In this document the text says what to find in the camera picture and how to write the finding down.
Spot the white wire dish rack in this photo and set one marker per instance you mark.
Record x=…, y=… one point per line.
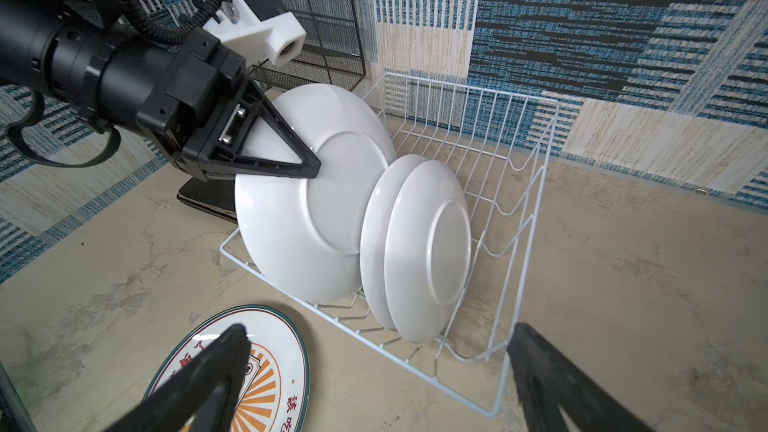
x=498, y=144

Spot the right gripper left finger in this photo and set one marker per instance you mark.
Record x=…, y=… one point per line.
x=203, y=394

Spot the white round plate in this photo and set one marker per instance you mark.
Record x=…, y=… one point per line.
x=373, y=234
x=275, y=391
x=427, y=252
x=302, y=234

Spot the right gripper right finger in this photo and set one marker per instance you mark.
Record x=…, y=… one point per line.
x=550, y=387

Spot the black mesh shelf unit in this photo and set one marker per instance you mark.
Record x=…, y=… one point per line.
x=332, y=53

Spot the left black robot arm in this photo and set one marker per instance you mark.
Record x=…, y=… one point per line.
x=103, y=57

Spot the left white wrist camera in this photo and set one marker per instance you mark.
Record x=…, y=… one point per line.
x=258, y=30

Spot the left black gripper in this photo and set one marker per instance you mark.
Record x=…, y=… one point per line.
x=212, y=124

